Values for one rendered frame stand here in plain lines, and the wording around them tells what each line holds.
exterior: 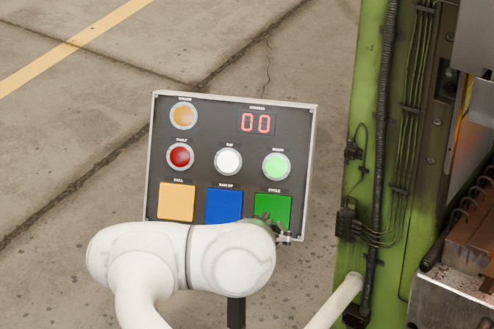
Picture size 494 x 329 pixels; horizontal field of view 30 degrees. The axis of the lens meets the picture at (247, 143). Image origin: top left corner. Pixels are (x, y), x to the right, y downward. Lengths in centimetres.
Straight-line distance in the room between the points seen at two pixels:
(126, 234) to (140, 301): 14
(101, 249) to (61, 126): 256
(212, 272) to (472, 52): 63
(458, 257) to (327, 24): 292
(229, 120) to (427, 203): 50
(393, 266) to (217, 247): 92
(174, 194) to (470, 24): 69
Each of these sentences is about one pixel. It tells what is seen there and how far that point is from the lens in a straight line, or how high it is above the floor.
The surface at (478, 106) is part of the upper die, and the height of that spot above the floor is 131.
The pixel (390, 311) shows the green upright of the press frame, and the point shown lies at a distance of 233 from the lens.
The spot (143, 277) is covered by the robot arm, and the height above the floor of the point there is 127.
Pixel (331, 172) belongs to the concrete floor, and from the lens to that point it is 368.
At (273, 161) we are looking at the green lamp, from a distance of 188.
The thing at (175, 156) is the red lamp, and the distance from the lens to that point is 190.
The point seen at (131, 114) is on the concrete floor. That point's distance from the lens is 402.
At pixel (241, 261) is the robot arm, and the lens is 136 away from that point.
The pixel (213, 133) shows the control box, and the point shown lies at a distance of 189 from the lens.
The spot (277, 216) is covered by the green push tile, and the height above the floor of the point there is 101.
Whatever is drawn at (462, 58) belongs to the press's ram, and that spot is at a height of 139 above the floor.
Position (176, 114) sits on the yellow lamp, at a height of 116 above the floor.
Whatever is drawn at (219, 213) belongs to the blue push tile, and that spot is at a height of 100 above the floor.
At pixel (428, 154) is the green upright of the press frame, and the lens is 201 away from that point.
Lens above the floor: 222
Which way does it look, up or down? 36 degrees down
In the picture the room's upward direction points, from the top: 1 degrees clockwise
